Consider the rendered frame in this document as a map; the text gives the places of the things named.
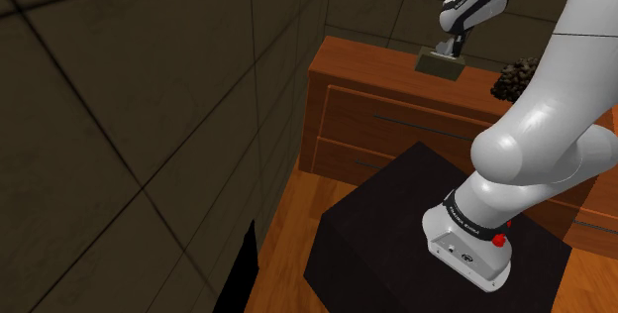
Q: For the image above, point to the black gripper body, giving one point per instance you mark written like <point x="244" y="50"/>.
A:
<point x="459" y="43"/>

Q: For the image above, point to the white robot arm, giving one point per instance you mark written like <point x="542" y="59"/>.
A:
<point x="555" y="123"/>

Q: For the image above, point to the olive tissue box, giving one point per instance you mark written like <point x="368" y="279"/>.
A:
<point x="439" y="64"/>

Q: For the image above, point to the dark brown pine cone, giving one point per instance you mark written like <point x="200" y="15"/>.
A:
<point x="514" y="80"/>

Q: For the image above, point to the brown wooden chest of drawers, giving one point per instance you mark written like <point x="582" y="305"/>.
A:
<point x="386" y="109"/>

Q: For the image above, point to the black robot stand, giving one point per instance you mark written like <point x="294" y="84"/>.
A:
<point x="386" y="234"/>

